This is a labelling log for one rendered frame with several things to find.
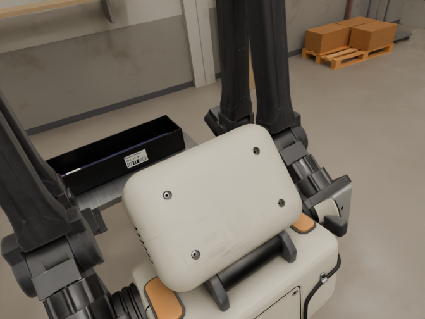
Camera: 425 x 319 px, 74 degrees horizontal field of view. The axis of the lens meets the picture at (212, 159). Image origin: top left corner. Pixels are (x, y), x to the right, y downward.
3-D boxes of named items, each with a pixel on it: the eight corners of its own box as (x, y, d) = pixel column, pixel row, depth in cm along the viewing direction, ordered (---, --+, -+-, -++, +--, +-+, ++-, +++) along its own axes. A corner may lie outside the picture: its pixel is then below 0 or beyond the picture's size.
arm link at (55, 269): (43, 312, 36) (86, 288, 38) (15, 240, 38) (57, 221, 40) (61, 304, 44) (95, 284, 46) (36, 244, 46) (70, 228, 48)
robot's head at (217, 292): (303, 290, 40) (302, 242, 35) (233, 345, 36) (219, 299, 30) (269, 257, 46) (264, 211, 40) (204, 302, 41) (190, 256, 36)
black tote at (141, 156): (62, 202, 114) (49, 182, 107) (55, 180, 126) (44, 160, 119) (185, 148, 135) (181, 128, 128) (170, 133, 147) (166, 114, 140)
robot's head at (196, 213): (319, 214, 37) (269, 111, 37) (176, 311, 29) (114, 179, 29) (264, 213, 50) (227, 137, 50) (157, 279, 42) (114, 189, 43)
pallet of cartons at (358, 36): (352, 40, 464) (357, 15, 440) (393, 51, 411) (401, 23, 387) (300, 57, 431) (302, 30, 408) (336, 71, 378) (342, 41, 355)
